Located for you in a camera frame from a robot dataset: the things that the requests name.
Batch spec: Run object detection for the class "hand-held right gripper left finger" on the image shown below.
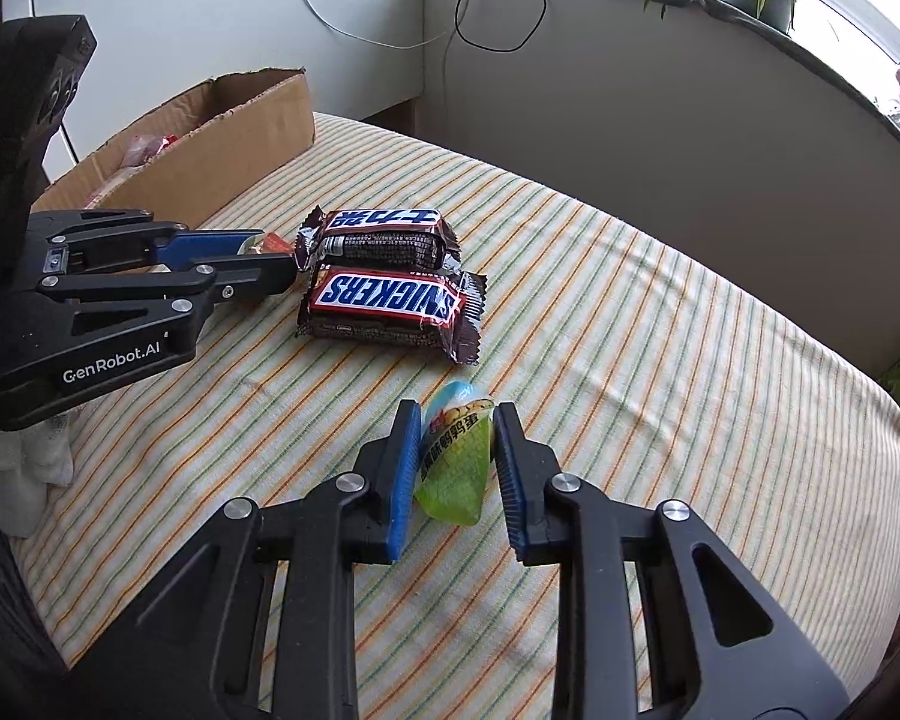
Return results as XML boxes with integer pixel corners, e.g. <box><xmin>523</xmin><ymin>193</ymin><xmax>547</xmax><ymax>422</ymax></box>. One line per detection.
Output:
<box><xmin>82</xmin><ymin>397</ymin><xmax>425</xmax><ymax>720</ymax></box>

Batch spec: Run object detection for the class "dark ribbed cloth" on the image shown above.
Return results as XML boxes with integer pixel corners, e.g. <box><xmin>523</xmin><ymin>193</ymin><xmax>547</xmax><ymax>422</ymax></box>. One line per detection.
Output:
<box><xmin>0</xmin><ymin>517</ymin><xmax>72</xmax><ymax>720</ymax></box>

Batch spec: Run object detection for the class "brown chocolate bar white print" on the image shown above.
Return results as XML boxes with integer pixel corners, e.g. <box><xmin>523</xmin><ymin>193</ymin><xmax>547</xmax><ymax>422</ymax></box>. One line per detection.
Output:
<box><xmin>292</xmin><ymin>206</ymin><xmax>462</xmax><ymax>272</ymax></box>

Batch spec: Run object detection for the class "brown chocolate bar blue label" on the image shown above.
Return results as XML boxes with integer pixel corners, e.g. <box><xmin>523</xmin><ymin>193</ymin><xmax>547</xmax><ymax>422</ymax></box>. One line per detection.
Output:
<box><xmin>294</xmin><ymin>264</ymin><xmax>488</xmax><ymax>367</ymax></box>

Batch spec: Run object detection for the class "yellow red candy packet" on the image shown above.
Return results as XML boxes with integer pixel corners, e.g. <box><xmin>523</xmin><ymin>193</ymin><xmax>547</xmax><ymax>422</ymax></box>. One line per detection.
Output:
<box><xmin>240</xmin><ymin>231</ymin><xmax>295</xmax><ymax>257</ymax></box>

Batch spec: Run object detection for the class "white cable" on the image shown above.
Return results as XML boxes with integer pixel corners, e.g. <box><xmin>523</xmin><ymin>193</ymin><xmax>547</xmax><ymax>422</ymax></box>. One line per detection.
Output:
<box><xmin>285</xmin><ymin>0</ymin><xmax>458</xmax><ymax>102</ymax></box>

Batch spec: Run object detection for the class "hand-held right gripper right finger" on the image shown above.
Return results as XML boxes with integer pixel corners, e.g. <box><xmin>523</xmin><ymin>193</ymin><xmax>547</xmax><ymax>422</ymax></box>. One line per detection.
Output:
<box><xmin>491</xmin><ymin>401</ymin><xmax>850</xmax><ymax>720</ymax></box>

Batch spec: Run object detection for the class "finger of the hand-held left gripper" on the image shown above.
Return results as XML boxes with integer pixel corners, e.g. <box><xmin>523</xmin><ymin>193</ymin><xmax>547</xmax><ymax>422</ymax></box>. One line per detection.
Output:
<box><xmin>28</xmin><ymin>210</ymin><xmax>269</xmax><ymax>283</ymax></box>
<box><xmin>37</xmin><ymin>252</ymin><xmax>299</xmax><ymax>320</ymax></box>

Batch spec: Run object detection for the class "brown cardboard box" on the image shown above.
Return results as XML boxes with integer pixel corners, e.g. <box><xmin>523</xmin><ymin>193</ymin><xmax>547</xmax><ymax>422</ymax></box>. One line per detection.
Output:
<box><xmin>30</xmin><ymin>69</ymin><xmax>316</xmax><ymax>275</ymax></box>

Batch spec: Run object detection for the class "green jelly cup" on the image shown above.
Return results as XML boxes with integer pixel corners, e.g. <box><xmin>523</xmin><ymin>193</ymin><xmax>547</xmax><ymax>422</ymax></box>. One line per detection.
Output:
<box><xmin>412</xmin><ymin>381</ymin><xmax>496</xmax><ymax>524</ymax></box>

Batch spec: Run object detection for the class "white cloth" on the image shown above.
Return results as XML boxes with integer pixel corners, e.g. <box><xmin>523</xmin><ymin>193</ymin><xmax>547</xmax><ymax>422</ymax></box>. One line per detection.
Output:
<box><xmin>0</xmin><ymin>390</ymin><xmax>76</xmax><ymax>541</ymax></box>

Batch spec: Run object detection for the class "pink packet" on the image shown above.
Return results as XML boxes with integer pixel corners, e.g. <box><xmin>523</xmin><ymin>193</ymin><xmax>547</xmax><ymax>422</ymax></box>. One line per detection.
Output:
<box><xmin>82</xmin><ymin>165</ymin><xmax>151</xmax><ymax>203</ymax></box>

